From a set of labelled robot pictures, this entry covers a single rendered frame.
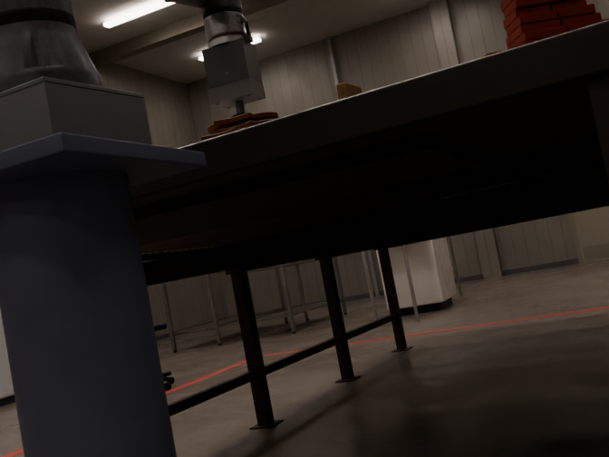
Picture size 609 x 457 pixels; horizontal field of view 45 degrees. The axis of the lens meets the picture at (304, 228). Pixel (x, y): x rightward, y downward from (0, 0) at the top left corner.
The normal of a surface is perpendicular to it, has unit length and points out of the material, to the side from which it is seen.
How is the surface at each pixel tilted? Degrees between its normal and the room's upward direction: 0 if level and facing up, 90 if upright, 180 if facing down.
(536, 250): 90
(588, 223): 90
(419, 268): 90
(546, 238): 90
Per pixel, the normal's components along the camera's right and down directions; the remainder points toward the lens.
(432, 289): -0.37, 0.01
